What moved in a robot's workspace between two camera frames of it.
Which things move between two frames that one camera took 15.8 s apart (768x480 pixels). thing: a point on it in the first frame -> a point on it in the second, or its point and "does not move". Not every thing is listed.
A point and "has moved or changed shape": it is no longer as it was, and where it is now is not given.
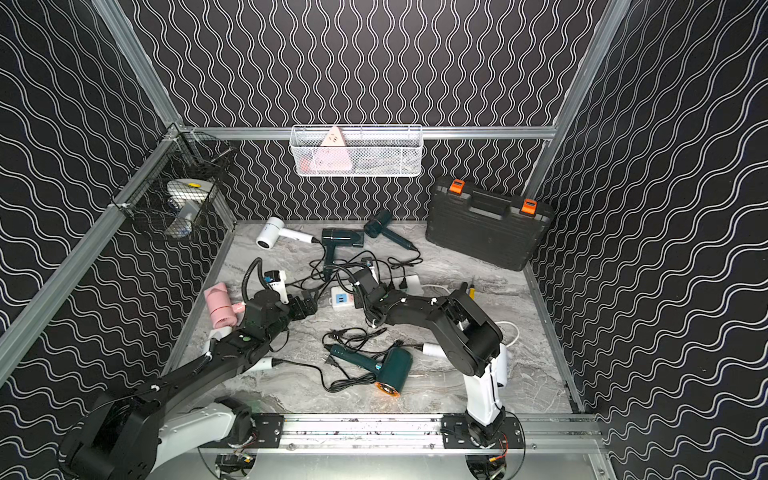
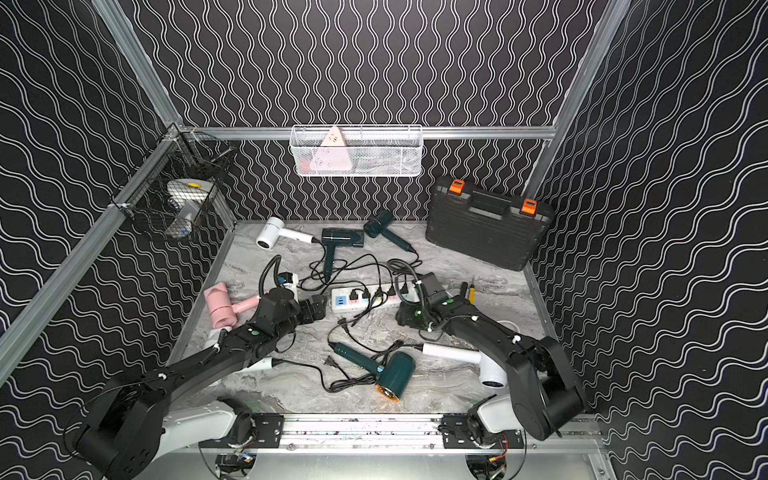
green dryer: [334, 237] does not move
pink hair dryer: [222, 311] does not move
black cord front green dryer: [368, 334] has moved or changed shape
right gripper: [358, 304] -> [403, 315]
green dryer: [394, 368] does not move
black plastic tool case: [491, 226] does not move
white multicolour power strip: [341, 297] does not move
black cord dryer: [317, 277] -> [306, 285]
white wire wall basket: [393, 150] does not move
